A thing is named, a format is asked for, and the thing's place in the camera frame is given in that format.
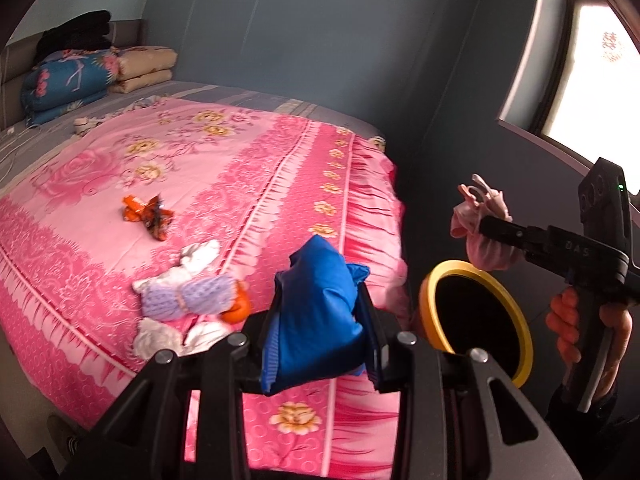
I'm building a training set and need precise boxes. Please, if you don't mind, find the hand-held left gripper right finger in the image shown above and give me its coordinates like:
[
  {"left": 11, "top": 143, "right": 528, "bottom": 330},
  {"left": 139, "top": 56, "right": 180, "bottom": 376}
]
[{"left": 359, "top": 284, "right": 571, "bottom": 480}]

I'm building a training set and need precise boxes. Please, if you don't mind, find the orange peel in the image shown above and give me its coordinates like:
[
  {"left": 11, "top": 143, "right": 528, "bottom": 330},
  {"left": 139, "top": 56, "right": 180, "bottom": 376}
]
[{"left": 220, "top": 282, "right": 252, "bottom": 323}]

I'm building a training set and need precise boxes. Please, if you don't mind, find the beige folded quilt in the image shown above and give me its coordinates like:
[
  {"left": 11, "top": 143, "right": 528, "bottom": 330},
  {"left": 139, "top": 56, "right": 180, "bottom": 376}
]
[{"left": 107, "top": 46, "right": 178, "bottom": 95}]

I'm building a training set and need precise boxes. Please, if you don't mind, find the purple knitted sock bundle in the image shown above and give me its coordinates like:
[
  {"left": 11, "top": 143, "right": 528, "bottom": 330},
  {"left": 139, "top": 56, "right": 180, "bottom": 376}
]
[{"left": 141, "top": 274, "right": 236, "bottom": 320}]

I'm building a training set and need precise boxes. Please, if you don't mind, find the orange snack wrapper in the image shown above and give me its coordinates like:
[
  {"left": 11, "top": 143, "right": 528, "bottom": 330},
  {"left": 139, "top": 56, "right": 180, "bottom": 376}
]
[{"left": 122, "top": 194, "right": 175, "bottom": 242}]

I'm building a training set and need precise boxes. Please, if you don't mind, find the white plastic bag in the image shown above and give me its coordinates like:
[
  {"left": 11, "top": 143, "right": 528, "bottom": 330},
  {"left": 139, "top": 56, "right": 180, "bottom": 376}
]
[{"left": 132, "top": 317, "right": 233, "bottom": 360}]

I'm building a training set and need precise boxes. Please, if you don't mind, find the grey striped bed sheet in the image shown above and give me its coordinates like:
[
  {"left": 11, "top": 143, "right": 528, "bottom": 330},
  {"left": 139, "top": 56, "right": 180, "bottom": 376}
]
[{"left": 0, "top": 80, "right": 388, "bottom": 196}]

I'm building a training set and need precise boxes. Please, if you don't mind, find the small white bundle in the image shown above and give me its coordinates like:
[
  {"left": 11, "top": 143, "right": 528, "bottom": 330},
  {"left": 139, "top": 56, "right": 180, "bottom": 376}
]
[{"left": 72, "top": 116, "right": 103, "bottom": 136}]

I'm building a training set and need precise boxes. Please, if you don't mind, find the black folded clothing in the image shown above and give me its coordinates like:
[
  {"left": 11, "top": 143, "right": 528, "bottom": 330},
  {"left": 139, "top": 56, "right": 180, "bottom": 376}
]
[{"left": 36, "top": 10, "right": 113, "bottom": 56}]

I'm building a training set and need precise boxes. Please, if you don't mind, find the person's right forearm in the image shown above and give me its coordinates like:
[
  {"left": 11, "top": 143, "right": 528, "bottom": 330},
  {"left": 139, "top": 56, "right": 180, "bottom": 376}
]
[{"left": 542, "top": 380, "right": 640, "bottom": 480}]

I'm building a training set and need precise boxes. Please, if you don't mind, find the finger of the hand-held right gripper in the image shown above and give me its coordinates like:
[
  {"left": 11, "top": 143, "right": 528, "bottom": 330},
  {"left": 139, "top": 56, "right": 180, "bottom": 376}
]
[{"left": 479, "top": 216, "right": 550, "bottom": 262}]

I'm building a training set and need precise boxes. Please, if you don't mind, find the black trash bin yellow rim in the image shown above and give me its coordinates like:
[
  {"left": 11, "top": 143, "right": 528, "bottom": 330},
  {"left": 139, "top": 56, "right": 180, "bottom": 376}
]
[{"left": 419, "top": 259, "right": 535, "bottom": 391}]

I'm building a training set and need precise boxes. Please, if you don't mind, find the window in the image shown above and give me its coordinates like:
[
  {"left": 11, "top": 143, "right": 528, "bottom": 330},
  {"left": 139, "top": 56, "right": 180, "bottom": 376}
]
[{"left": 497, "top": 0, "right": 640, "bottom": 196}]

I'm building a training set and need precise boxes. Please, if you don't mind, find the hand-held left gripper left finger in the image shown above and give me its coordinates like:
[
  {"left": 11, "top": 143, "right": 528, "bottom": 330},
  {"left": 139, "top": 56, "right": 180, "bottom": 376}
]
[{"left": 60, "top": 305, "right": 276, "bottom": 480}]

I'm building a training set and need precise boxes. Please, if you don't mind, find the blue cloth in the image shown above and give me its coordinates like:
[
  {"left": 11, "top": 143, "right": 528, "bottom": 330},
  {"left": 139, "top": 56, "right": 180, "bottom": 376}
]
[{"left": 260, "top": 235, "right": 372, "bottom": 397}]

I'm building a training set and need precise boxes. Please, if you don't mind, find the blue floral folded quilt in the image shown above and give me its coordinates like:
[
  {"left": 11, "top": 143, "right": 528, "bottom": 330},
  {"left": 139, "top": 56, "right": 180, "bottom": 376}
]
[{"left": 20, "top": 49, "right": 121, "bottom": 128}]

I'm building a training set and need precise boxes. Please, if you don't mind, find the person's right hand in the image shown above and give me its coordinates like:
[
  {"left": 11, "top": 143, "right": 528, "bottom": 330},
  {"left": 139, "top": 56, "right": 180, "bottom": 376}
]
[{"left": 546, "top": 290, "right": 633, "bottom": 403}]

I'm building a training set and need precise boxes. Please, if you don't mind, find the white sock pile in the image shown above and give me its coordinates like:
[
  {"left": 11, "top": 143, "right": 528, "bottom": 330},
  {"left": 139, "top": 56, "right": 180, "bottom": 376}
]
[{"left": 132, "top": 239, "right": 222, "bottom": 293}]

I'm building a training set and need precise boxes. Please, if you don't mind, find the pale pink bag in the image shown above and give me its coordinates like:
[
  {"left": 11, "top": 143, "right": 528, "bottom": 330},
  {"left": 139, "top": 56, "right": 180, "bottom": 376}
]
[{"left": 450, "top": 174, "right": 526, "bottom": 271}]

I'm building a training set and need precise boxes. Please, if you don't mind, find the pink floral bedsheet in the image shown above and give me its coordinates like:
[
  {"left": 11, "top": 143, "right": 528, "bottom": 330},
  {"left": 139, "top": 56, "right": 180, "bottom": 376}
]
[{"left": 0, "top": 97, "right": 408, "bottom": 476}]

